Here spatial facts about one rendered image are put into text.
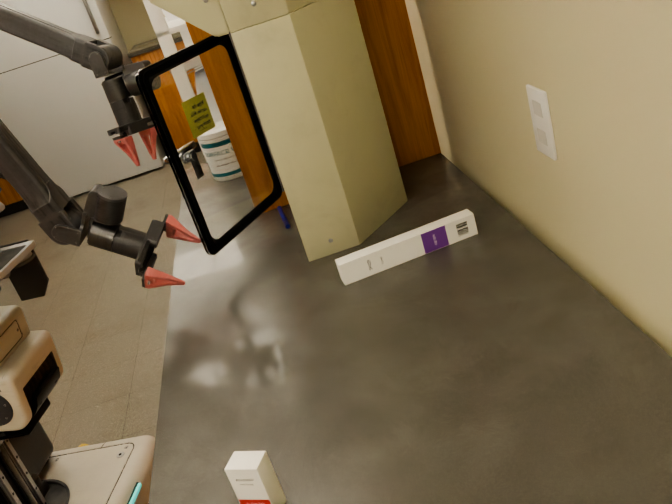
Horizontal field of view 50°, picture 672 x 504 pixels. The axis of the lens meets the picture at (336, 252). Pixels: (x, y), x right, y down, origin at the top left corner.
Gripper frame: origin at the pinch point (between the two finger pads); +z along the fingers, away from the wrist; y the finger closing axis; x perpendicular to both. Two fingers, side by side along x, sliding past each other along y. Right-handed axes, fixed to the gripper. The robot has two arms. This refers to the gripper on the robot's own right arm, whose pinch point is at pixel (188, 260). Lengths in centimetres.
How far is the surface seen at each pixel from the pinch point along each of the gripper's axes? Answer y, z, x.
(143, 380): 18, -23, 185
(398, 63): 63, 30, -4
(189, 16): 29.2, -10.4, -35.0
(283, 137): 21.2, 10.9, -20.5
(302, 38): 34.4, 9.1, -33.1
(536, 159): 22, 54, -37
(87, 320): 55, -70, 252
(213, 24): 29.8, -6.3, -34.4
